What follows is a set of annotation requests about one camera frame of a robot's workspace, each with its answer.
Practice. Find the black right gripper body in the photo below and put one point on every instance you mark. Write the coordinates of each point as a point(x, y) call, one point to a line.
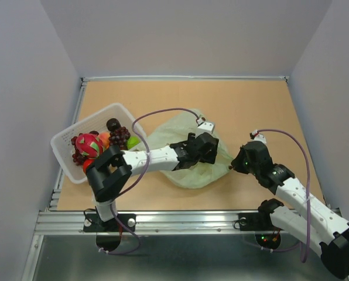
point(242, 164)

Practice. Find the pink dragon fruit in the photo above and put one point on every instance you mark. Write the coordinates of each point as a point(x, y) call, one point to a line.
point(89, 145)

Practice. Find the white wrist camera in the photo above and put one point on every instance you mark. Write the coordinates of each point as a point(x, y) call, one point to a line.
point(205, 127)
point(257, 136)

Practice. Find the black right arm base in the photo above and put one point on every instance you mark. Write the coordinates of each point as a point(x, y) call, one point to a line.
point(258, 220)

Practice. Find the green lime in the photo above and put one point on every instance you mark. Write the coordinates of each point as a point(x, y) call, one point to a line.
point(132, 142)

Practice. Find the translucent green plastic bag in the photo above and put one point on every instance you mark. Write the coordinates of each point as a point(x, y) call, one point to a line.
point(176, 129)

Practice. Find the white plastic basket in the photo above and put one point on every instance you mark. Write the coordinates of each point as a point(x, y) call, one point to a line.
point(61, 142)

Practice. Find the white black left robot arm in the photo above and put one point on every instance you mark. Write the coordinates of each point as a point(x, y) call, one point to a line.
point(108, 174)

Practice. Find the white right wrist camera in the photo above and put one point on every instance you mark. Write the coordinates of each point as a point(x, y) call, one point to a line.
point(257, 136)

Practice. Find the front aluminium mounting rail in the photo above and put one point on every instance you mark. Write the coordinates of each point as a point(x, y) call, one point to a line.
point(148, 222)

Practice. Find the dark purple grape bunch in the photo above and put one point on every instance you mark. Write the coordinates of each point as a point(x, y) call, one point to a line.
point(119, 137)

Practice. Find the dark plum at back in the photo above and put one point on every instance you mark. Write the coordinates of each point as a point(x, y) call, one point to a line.
point(113, 124)

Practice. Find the red tomato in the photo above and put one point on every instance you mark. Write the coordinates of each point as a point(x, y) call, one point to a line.
point(86, 164)

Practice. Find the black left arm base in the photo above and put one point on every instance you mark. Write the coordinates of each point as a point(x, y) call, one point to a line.
point(93, 223)

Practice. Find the pink peach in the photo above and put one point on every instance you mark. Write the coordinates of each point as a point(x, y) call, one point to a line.
point(104, 138)

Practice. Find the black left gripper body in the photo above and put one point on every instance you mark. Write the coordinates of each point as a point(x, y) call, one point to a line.
point(209, 157)

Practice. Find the red grape bunch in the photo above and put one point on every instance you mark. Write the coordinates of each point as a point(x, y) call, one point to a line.
point(78, 158)

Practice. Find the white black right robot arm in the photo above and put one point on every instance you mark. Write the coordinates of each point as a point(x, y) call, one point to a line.
point(311, 221)

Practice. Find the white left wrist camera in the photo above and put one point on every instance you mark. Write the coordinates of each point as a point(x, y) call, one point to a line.
point(205, 127)

